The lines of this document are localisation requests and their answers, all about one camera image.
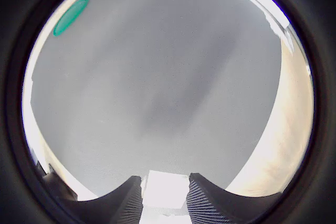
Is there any small white plastic terminal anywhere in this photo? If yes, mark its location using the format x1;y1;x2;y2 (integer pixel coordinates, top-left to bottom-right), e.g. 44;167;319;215
141;170;190;216

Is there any round green lid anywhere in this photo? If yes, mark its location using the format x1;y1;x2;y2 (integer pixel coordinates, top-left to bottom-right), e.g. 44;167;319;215
52;0;89;37

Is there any dark grey mat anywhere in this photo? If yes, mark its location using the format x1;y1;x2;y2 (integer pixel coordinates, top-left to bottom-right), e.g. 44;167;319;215
30;0;283;201

